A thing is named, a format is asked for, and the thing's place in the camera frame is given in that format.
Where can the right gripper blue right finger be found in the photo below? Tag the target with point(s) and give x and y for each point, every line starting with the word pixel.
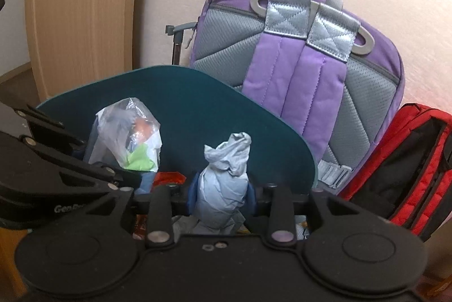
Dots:
pixel 250 200

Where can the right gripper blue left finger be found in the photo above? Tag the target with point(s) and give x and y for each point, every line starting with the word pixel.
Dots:
pixel 192 194

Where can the red plastic bag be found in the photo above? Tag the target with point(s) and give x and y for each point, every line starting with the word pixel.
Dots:
pixel 166 178

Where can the clear bag with contents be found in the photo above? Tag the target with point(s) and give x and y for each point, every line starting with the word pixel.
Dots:
pixel 125 134

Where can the dark teal trash bin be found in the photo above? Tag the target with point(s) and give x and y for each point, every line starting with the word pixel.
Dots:
pixel 195 110

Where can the purple grey backpack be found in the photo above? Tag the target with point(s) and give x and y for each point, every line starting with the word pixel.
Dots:
pixel 328 74

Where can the red black backpack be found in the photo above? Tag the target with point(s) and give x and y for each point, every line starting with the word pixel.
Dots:
pixel 407 178

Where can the light wooden door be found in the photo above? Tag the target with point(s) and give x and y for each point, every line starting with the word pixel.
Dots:
pixel 75 42

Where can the folded grey trolley frame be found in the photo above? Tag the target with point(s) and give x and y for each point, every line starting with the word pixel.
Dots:
pixel 177 34

